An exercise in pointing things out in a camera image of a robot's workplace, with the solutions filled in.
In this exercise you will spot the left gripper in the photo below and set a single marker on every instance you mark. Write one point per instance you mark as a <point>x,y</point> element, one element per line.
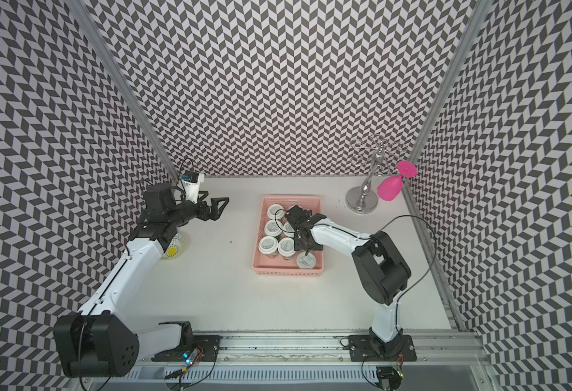
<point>214,212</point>

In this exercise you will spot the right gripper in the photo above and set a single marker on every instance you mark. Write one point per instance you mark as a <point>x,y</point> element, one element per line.
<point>298,244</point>

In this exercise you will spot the green label yogurt cup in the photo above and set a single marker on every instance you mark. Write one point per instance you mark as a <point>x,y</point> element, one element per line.
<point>273,229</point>

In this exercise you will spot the yogurt cup edge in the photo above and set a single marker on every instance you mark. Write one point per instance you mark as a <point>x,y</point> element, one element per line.
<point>268,246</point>
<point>286,248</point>

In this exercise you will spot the beige label yogurt cup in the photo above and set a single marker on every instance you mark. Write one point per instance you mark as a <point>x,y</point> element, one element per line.
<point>275,212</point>

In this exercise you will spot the clear lid yogurt cup front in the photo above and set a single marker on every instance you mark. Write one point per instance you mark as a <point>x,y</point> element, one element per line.
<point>306,260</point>

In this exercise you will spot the pink plastic basket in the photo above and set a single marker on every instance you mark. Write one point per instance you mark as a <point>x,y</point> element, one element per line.
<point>263,265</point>

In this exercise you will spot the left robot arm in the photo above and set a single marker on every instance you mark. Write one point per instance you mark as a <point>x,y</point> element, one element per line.
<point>95,341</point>

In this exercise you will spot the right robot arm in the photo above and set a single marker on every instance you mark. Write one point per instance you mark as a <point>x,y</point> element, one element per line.
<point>382,270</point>

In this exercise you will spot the patterned round plate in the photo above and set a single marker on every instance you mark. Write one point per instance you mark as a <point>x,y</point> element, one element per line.
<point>176,247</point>

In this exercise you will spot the silver metal cup stand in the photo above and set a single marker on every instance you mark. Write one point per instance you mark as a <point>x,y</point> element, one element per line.
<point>363,199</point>

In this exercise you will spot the magenta plastic wine glass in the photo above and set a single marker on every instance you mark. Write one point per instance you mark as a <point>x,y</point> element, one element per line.
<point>391,187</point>

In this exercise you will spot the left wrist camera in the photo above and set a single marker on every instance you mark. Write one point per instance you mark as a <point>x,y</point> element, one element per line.
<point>191,181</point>

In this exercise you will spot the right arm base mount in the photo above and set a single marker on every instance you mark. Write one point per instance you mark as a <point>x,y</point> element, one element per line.
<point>369,347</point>

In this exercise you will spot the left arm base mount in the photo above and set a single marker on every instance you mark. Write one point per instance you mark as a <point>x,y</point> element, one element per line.
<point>207,345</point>

